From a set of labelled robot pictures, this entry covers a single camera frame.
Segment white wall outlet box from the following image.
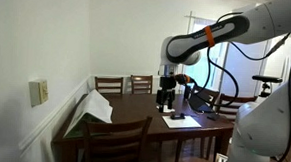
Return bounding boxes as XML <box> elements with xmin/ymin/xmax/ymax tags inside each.
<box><xmin>27</xmin><ymin>78</ymin><xmax>50</xmax><ymax>109</ymax></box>

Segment large white paper sheet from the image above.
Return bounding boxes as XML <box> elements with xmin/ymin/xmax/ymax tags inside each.
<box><xmin>161</xmin><ymin>114</ymin><xmax>203</xmax><ymax>131</ymax></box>

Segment black camera on tripod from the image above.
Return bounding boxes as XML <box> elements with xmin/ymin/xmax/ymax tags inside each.
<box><xmin>250</xmin><ymin>74</ymin><xmax>284</xmax><ymax>100</ymax></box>

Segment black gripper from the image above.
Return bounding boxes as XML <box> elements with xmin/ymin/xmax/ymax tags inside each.
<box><xmin>155</xmin><ymin>76</ymin><xmax>178</xmax><ymax>115</ymax></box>

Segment bright window with white frame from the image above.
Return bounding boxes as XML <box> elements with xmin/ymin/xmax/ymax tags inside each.
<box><xmin>180</xmin><ymin>11</ymin><xmax>233</xmax><ymax>96</ymax></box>

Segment black open laptop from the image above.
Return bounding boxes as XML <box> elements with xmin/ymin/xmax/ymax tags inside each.
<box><xmin>187</xmin><ymin>90</ymin><xmax>217</xmax><ymax>115</ymax></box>

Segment small black device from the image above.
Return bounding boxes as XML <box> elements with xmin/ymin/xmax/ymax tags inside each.
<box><xmin>170</xmin><ymin>111</ymin><xmax>187</xmax><ymax>121</ymax></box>

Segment large dark wooden slat chair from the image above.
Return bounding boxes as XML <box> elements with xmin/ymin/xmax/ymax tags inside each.
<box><xmin>80</xmin><ymin>112</ymin><xmax>154</xmax><ymax>162</ymax></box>

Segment black wrist camera orange plug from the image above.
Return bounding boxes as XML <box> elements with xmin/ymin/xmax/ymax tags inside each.
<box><xmin>173</xmin><ymin>72</ymin><xmax>197</xmax><ymax>87</ymax></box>

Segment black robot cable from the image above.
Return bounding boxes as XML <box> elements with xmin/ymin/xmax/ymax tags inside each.
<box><xmin>194</xmin><ymin>9</ymin><xmax>291</xmax><ymax>162</ymax></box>

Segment dark brown wooden table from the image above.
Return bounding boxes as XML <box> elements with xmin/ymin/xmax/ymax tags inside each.
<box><xmin>50</xmin><ymin>87</ymin><xmax>237</xmax><ymax>162</ymax></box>

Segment small flat black item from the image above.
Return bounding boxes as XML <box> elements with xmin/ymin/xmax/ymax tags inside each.
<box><xmin>207</xmin><ymin>113</ymin><xmax>221</xmax><ymax>122</ymax></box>

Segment small white paper sheet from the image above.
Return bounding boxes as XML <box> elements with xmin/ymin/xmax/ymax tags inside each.
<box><xmin>158</xmin><ymin>105</ymin><xmax>176</xmax><ymax>115</ymax></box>

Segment white carrier bag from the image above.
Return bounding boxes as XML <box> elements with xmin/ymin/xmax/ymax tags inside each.
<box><xmin>74</xmin><ymin>87</ymin><xmax>115</xmax><ymax>125</ymax></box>

